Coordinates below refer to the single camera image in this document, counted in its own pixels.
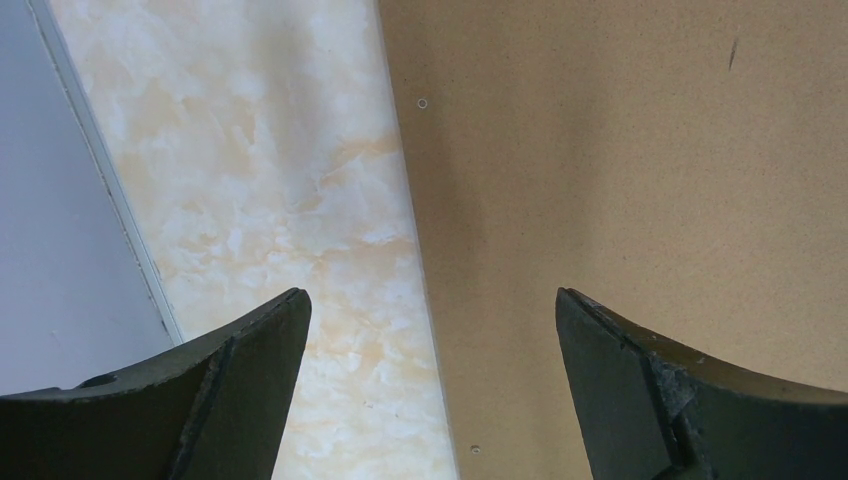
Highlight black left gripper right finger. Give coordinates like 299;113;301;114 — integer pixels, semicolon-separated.
555;288;847;479

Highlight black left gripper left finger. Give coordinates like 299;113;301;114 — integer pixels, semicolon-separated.
1;288;312;479

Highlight brown backing board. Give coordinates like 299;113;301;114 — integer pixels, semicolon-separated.
378;1;847;479

